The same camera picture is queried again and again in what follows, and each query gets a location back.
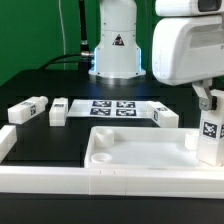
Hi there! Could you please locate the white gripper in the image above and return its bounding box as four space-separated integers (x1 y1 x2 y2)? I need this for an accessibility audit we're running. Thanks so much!
152 15 224 111

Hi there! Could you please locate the white desk top tray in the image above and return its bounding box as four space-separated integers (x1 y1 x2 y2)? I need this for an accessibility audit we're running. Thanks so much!
84 126 220 170

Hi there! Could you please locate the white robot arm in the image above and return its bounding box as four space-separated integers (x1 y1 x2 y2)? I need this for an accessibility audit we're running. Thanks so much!
89 0 224 111

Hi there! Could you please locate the white U-shaped fence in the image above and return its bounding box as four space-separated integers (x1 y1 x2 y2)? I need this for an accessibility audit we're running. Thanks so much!
0 126 224 199

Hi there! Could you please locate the white marker base plate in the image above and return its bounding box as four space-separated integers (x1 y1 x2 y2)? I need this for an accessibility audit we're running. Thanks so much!
68 99 151 118

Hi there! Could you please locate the black cable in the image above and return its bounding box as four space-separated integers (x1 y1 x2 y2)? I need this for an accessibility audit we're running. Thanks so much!
38 0 96 70

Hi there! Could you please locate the white thin cable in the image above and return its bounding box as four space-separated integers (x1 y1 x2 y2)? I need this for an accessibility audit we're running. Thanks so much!
58 0 67 70

